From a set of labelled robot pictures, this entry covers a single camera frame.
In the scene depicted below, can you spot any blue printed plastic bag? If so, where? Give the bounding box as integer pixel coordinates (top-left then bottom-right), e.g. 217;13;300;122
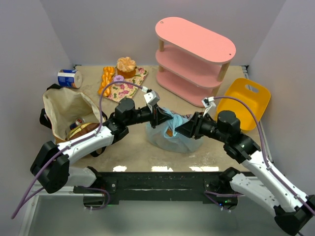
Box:
145;108;203;153

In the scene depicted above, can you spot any brown chips bag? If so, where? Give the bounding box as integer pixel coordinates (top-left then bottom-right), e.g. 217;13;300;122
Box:
66;122;99;141

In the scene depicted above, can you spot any silver drink can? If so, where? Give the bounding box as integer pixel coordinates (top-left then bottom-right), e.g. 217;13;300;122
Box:
69;118;85;130

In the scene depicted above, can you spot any brown paper tote bag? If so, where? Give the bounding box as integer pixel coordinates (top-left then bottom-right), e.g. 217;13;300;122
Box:
39;84;108;144

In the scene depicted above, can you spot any glazed cruller donut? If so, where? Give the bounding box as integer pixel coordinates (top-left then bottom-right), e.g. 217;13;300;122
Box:
166;128;173;137

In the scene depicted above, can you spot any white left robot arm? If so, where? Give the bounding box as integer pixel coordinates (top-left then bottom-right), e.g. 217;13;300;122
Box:
31;98;172;194

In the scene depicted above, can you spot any purple frosted donut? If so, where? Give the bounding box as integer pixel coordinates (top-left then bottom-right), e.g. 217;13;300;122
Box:
113;75;125;86

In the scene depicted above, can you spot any orange frosted cupcake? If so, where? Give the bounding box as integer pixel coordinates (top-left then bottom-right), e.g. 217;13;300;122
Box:
116;57;136;79

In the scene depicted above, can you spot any twisted orange bread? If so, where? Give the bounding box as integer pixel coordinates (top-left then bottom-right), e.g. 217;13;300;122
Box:
98;66;115;97

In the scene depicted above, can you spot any yellow plastic basket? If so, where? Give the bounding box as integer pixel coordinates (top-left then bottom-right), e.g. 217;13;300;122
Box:
217;78;271;132

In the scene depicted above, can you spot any pink three-tier shelf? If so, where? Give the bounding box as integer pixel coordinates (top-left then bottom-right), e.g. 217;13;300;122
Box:
155;17;236;107

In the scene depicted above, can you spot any blue white carton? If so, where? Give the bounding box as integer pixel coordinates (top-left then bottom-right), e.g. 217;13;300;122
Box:
57;69;82;89

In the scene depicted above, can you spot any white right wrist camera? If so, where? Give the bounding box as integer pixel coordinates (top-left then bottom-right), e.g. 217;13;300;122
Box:
202;96;216;117

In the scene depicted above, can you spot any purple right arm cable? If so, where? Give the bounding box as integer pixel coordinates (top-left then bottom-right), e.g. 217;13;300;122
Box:
204;96;315;236

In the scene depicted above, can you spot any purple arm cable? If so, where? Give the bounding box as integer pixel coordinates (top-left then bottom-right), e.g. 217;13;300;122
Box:
11;81;148;219
204;96;315;236

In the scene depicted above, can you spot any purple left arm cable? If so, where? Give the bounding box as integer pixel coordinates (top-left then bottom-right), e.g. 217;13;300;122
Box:
11;81;148;219

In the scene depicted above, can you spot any black table front frame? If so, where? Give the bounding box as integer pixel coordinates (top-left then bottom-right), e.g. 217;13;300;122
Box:
73;168;238;209

